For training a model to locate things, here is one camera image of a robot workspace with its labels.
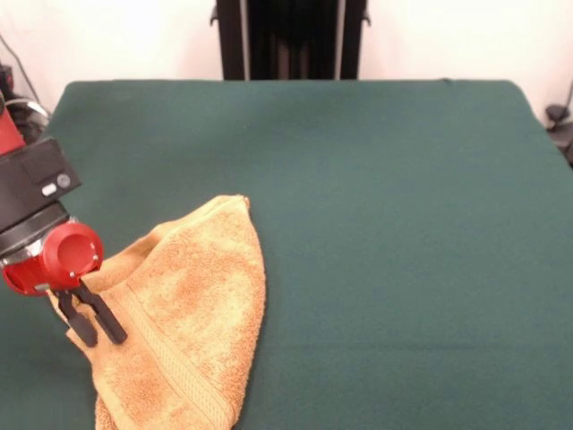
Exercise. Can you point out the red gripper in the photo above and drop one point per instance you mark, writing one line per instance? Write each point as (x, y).
(62, 260)

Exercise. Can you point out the orange terry towel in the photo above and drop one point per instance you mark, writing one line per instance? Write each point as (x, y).
(192, 313)

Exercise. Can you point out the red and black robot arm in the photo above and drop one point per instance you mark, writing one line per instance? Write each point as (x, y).
(31, 192)

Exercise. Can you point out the black power adapter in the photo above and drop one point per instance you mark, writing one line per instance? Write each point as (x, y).
(6, 80)

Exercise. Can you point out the dark green table cloth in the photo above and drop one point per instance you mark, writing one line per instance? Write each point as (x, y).
(358, 224)

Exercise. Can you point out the black equipment base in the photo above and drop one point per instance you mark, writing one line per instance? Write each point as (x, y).
(566, 148)

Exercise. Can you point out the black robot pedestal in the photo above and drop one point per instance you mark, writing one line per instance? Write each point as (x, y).
(291, 40)

